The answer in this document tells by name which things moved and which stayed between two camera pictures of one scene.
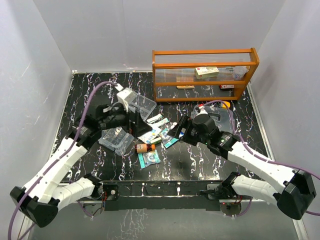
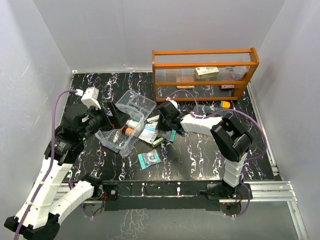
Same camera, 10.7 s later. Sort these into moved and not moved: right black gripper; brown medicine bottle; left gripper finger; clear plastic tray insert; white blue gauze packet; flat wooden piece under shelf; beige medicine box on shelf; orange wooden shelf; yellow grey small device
Moved: brown medicine bottle; right black gripper; left gripper finger
Not moved: clear plastic tray insert; beige medicine box on shelf; flat wooden piece under shelf; orange wooden shelf; yellow grey small device; white blue gauze packet
